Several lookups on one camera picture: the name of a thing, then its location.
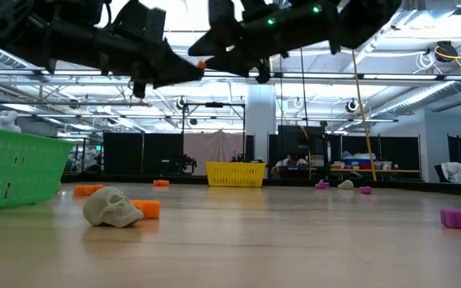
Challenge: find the ceiling reel with yellow cord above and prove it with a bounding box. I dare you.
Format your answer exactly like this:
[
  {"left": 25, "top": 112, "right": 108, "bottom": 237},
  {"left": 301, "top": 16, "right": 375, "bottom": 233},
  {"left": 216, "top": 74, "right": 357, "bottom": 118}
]
[{"left": 433, "top": 38, "right": 461, "bottom": 76}]

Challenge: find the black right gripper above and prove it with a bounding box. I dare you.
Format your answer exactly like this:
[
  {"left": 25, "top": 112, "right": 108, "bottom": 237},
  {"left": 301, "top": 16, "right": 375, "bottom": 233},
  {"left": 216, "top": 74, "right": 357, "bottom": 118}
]
[{"left": 188, "top": 2, "right": 338, "bottom": 84}]

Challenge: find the black camera rig frame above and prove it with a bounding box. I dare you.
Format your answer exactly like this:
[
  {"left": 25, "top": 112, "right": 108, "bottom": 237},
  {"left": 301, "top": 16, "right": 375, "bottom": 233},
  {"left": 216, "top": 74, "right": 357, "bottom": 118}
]
[{"left": 180, "top": 102, "right": 247, "bottom": 177}]

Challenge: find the wooden workbench with bins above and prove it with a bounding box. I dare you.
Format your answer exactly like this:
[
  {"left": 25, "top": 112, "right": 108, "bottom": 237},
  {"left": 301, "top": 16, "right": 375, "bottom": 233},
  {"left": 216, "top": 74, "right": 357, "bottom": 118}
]
[{"left": 329, "top": 167, "right": 421, "bottom": 182}]

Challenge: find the yellow hanging cable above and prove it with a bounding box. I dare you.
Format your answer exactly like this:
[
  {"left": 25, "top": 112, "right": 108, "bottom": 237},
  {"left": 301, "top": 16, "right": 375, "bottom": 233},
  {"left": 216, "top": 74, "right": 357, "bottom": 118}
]
[{"left": 350, "top": 50, "right": 378, "bottom": 182}]

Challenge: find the green plastic basket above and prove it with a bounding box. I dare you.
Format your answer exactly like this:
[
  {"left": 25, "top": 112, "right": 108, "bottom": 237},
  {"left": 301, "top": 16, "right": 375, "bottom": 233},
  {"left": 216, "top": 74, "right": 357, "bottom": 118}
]
[{"left": 0, "top": 124, "right": 75, "bottom": 212}]

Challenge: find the pink curtain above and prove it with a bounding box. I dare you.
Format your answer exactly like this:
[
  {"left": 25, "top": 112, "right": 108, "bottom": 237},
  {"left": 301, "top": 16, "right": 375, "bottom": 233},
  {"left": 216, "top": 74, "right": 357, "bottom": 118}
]
[{"left": 184, "top": 130, "right": 244, "bottom": 176}]

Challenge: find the wide black partition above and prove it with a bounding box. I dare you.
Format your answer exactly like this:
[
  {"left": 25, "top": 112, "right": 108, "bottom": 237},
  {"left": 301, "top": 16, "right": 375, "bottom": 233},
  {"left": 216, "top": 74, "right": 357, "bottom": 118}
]
[{"left": 328, "top": 134, "right": 423, "bottom": 171}]

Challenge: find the blue storage bin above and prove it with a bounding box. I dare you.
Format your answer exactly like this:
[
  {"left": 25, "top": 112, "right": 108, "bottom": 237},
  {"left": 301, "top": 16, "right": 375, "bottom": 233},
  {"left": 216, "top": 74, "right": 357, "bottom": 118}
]
[{"left": 342, "top": 158, "right": 377, "bottom": 166}]

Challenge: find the person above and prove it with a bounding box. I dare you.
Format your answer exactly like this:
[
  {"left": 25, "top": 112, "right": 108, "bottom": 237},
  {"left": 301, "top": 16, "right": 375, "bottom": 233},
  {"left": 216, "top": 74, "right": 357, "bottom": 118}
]
[{"left": 273, "top": 153, "right": 310, "bottom": 169}]

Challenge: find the white building column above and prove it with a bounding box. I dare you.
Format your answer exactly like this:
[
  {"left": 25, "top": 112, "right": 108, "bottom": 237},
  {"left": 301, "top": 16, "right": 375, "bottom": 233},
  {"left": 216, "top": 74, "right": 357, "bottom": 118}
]
[{"left": 246, "top": 84, "right": 278, "bottom": 163}]

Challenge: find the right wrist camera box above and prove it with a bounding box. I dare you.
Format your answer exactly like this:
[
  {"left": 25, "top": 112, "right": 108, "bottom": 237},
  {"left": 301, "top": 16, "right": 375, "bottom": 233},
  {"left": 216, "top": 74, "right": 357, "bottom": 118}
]
[{"left": 208, "top": 0, "right": 243, "bottom": 33}]

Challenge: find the black partition panel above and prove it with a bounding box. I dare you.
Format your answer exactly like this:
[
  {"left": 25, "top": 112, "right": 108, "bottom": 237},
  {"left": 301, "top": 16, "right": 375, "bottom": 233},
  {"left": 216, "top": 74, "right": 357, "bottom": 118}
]
[
  {"left": 143, "top": 132, "right": 184, "bottom": 176},
  {"left": 102, "top": 132, "right": 143, "bottom": 176}
]

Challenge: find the thin black hanging cable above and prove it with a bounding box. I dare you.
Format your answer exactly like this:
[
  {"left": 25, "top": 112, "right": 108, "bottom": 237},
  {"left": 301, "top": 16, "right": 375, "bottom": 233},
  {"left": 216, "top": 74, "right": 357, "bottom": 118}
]
[{"left": 298, "top": 47, "right": 312, "bottom": 181}]

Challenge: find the white robot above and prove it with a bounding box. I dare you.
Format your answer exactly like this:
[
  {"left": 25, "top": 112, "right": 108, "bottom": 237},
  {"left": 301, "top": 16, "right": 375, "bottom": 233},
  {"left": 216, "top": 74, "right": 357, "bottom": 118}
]
[{"left": 0, "top": 110, "right": 22, "bottom": 134}]

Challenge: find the white bagged bundle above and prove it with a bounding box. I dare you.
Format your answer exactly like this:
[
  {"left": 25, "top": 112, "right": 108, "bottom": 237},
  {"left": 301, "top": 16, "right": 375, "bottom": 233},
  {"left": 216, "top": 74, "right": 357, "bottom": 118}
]
[{"left": 440, "top": 161, "right": 461, "bottom": 186}]

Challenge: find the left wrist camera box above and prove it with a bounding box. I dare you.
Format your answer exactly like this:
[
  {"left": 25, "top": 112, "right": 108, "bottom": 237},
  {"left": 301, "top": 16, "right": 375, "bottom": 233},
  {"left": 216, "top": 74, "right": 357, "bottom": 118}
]
[{"left": 112, "top": 0, "right": 167, "bottom": 44}]

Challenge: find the yellow plastic basket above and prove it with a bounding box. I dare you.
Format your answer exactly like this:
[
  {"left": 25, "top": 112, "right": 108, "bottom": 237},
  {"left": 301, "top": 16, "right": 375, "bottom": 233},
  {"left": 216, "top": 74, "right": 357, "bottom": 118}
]
[{"left": 205, "top": 161, "right": 267, "bottom": 188}]

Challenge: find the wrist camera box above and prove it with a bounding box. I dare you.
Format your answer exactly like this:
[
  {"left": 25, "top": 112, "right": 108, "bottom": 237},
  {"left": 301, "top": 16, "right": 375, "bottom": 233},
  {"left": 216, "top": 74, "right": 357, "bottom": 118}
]
[
  {"left": 112, "top": 0, "right": 167, "bottom": 44},
  {"left": 208, "top": 0, "right": 243, "bottom": 33}
]

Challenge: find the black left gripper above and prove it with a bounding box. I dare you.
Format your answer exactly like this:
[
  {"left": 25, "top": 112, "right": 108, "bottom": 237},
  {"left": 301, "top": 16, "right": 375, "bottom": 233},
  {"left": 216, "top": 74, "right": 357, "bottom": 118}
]
[{"left": 92, "top": 30, "right": 204, "bottom": 98}]

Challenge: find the black monitor cart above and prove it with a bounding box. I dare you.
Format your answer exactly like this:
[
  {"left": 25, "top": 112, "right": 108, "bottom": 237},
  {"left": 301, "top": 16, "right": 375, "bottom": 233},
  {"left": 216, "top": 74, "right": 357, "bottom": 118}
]
[{"left": 276, "top": 125, "right": 328, "bottom": 180}]

